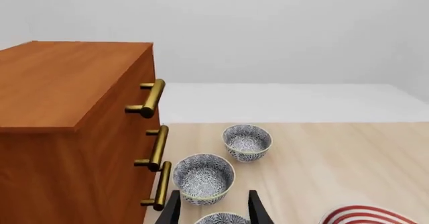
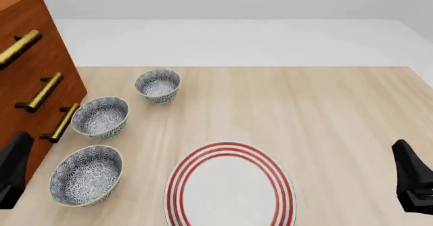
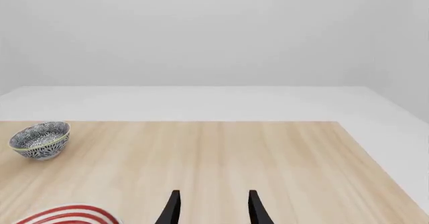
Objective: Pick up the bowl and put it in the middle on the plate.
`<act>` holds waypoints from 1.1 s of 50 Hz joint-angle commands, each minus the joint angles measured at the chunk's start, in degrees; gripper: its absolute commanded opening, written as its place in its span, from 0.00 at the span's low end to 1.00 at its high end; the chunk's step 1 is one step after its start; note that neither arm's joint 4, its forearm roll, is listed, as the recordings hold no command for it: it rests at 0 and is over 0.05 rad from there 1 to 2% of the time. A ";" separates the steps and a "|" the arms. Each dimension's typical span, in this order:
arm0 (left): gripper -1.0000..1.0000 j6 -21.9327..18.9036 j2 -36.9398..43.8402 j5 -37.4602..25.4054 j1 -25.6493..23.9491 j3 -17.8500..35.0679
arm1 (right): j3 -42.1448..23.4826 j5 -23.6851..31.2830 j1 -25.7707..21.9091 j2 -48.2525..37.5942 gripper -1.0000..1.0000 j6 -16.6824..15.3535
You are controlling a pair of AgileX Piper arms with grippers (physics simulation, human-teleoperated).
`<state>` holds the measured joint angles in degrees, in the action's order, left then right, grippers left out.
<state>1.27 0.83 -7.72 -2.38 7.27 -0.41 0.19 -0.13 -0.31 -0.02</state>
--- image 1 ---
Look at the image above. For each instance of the wooden cabinet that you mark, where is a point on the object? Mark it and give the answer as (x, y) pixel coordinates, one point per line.
(67, 123)

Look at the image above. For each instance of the plate with red rings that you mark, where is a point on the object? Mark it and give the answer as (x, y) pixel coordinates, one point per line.
(363, 215)

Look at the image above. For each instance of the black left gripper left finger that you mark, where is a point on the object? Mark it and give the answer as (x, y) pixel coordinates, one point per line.
(171, 210)

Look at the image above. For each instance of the black patterned bowl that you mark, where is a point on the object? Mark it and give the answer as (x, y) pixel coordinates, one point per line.
(222, 219)
(247, 143)
(203, 178)

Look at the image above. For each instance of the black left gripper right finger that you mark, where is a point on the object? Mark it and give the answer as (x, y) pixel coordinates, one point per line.
(257, 209)

